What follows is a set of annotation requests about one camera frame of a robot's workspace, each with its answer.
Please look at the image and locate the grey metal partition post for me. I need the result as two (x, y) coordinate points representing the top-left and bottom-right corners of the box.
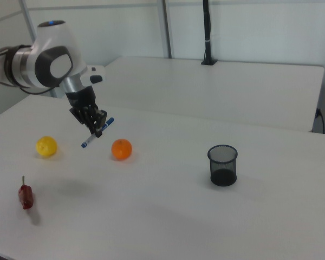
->
(18, 0), (37, 44)
(154, 0), (174, 59)

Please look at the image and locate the black wall cable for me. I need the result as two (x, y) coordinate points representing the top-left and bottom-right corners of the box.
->
(315, 107), (325, 134)

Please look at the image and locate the yellow bell pepper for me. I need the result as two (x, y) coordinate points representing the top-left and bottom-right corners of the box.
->
(35, 135), (58, 158)

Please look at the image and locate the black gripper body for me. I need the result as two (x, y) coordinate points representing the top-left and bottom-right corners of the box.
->
(65, 86), (99, 125)

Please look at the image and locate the blue and white marker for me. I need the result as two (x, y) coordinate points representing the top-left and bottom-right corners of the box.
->
(80, 116), (115, 149)

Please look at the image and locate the orange mandarin fruit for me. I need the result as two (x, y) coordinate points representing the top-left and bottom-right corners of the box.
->
(110, 138), (133, 161)

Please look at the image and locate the black mesh pen cup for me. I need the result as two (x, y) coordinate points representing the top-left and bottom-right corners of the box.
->
(207, 144), (238, 187)

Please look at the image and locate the red chili pepper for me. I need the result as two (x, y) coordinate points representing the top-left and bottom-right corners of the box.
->
(18, 175), (35, 211)

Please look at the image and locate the black pole with base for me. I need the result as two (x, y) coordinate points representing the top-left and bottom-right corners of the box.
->
(200, 0), (218, 66)

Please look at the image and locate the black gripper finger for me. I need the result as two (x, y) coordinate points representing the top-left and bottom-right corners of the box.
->
(83, 118), (103, 139)
(94, 107), (109, 128)

